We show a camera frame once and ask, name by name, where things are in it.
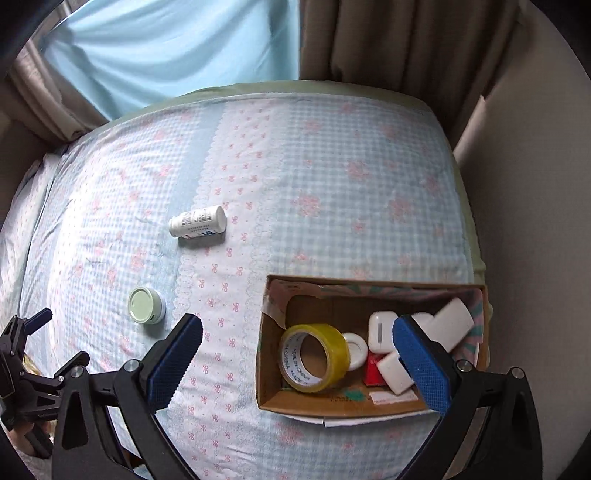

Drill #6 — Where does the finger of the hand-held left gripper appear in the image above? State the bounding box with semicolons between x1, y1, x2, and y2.
44;350;91;387
21;308;53;337

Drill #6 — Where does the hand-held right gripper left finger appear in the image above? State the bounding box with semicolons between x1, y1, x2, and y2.
52;313;204;480

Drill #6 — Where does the brown curtain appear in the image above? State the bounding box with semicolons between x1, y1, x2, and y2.
298;0;533;145
4;39;112;142

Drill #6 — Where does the white charger block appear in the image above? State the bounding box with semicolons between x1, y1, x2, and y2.
410;297;475;348

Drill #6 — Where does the small green-lid jar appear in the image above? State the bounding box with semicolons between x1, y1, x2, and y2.
128;286;167;325

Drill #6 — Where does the small red box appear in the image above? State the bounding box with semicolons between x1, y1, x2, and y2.
363;353;389;387

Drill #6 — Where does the white pillow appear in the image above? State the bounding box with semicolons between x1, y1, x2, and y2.
0;147;70;241

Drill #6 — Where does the light blue cloth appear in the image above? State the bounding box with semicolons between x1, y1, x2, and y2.
34;0;302;123

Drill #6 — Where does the white earbuds case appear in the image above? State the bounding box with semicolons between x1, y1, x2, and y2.
368;311;394;354

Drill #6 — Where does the cardboard box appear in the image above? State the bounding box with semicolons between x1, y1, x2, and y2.
255;274;491;428

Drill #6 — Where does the checked floral bedsheet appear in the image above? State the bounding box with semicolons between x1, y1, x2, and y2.
0;90;481;480

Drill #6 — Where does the yellow tape roll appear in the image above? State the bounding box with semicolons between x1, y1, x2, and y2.
279;323;351;394

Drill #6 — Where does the white plastic bottle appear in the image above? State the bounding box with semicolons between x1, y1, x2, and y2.
168;206;227;240

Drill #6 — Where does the white round jar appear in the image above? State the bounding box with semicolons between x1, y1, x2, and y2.
341;333;369;373

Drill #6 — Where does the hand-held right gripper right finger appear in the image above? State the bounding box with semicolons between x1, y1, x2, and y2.
392;315;544;480

